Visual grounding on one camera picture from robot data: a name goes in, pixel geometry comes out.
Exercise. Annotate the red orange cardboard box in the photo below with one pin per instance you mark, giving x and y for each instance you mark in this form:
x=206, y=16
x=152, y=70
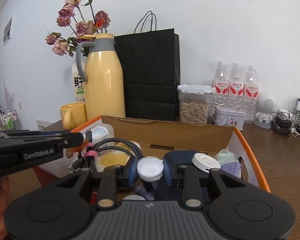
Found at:
x=159, y=137

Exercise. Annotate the small white tin box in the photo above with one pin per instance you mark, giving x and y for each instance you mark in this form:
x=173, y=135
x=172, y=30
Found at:
x=229, y=116

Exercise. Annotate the person's left hand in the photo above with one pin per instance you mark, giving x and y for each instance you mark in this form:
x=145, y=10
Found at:
x=4, y=189

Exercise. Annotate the plush corgi toy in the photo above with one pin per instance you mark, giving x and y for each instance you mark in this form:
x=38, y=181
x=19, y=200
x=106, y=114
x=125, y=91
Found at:
x=113, y=153

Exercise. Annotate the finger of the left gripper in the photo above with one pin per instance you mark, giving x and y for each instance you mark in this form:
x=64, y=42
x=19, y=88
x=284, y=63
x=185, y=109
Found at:
x=26, y=133
x=71, y=140

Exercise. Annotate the purple fabric pouch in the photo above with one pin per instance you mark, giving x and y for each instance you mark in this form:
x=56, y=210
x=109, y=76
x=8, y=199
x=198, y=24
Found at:
x=233, y=168

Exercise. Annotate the dried pink rose bouquet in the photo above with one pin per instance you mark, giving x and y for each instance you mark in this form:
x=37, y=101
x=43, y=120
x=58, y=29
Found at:
x=79, y=16

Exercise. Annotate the right water bottle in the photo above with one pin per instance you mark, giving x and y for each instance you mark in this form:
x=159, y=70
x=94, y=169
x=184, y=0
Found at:
x=251, y=94

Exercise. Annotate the dark blue zip case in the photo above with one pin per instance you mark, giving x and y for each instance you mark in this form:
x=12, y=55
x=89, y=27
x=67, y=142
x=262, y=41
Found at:
x=163, y=192

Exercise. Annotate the yellow ceramic mug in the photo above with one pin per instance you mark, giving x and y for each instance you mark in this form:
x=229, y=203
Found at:
x=73, y=115

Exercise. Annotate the white plastic lid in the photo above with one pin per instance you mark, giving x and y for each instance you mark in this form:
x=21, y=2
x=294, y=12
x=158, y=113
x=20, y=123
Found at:
x=150, y=169

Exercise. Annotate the black paper shopping bag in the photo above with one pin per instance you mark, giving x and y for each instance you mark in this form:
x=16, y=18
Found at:
x=150, y=60

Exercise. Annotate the white milk carton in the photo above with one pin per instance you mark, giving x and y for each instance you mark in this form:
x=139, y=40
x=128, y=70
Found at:
x=78, y=84

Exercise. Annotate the yellow thermos jug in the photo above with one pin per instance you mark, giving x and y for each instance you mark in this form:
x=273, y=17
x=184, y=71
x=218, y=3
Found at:
x=100, y=69

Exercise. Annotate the white leaflet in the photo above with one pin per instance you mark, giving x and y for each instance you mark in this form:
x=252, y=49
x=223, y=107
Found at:
x=42, y=124

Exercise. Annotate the water bottle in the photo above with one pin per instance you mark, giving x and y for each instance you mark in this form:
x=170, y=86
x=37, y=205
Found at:
x=251, y=94
x=221, y=84
x=236, y=86

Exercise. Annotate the middle water bottle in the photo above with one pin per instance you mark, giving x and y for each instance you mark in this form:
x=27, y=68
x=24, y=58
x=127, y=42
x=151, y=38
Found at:
x=236, y=86

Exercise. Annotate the left water bottle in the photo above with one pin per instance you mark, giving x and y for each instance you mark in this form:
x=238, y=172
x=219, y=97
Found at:
x=221, y=84

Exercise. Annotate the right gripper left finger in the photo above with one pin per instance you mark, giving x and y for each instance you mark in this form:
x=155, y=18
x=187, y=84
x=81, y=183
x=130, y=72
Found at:
x=112, y=180

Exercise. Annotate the white plastic rectangular case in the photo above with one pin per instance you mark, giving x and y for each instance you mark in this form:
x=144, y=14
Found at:
x=99, y=133

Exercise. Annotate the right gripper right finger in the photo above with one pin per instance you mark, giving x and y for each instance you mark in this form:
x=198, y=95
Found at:
x=179, y=172

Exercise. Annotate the white toy robot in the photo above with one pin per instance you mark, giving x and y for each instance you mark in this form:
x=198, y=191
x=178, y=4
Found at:
x=265, y=106

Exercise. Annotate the wire storage rack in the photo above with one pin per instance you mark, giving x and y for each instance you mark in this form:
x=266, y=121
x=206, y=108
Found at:
x=9, y=120

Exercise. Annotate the white round lid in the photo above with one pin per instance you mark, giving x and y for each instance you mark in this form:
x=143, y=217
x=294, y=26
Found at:
x=205, y=162

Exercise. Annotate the clear seed storage container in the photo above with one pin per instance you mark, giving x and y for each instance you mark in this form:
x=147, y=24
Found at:
x=195, y=103

